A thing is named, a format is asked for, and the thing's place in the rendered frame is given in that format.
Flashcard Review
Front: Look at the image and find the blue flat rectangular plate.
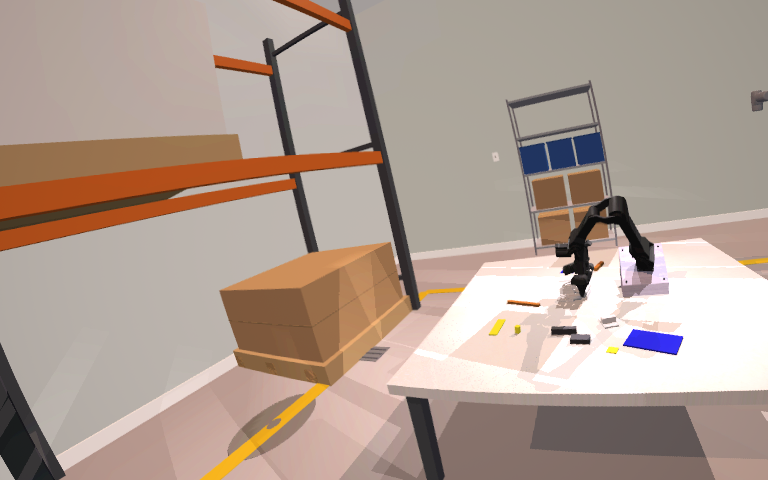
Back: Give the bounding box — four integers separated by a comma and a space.
623, 329, 683, 355

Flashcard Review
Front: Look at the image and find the yellow flat bar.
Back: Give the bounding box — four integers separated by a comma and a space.
489, 319, 506, 336

